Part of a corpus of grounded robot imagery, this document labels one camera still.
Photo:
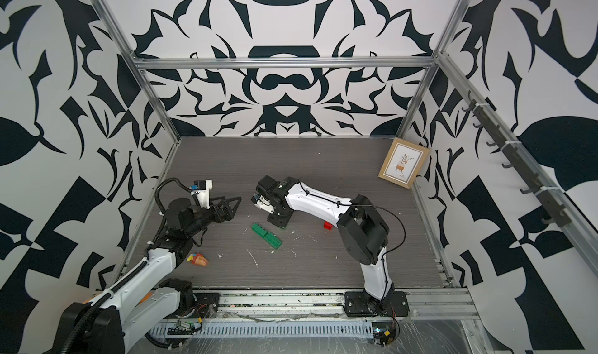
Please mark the dark green wide lego brick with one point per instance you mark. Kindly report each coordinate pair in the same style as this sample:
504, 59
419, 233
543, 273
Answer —
273, 240

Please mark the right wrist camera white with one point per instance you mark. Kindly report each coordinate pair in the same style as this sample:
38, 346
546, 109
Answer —
262, 203

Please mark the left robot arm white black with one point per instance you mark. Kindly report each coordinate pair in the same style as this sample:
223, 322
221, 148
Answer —
116, 319

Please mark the small circuit board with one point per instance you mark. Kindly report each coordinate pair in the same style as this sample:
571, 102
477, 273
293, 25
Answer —
385, 333
186, 328

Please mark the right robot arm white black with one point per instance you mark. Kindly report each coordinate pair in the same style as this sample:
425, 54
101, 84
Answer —
362, 229

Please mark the white slotted cable duct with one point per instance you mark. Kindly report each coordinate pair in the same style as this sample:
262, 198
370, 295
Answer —
273, 329

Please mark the wooden framed picture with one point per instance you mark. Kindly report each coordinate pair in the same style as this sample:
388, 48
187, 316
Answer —
403, 162

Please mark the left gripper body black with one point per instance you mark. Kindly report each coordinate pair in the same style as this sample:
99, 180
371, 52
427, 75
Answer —
203, 219

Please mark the small circuit board right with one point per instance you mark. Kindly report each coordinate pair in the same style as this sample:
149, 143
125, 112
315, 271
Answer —
385, 333

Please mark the small circuit board left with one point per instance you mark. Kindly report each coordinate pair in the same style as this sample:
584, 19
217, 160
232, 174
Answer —
186, 328

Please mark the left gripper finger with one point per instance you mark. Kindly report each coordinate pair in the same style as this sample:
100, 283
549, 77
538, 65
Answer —
224, 215
231, 203

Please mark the wall hook rail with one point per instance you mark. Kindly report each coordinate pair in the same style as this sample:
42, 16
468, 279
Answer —
519, 159

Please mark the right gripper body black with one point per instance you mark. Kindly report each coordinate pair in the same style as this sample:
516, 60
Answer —
276, 218

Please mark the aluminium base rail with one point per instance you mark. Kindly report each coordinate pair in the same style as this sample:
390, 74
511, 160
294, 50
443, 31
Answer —
424, 303

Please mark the small colourful toy figure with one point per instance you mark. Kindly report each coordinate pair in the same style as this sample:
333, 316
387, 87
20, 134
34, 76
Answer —
197, 259

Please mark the dark green long lego brick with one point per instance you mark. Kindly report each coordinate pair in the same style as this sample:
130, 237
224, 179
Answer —
260, 231

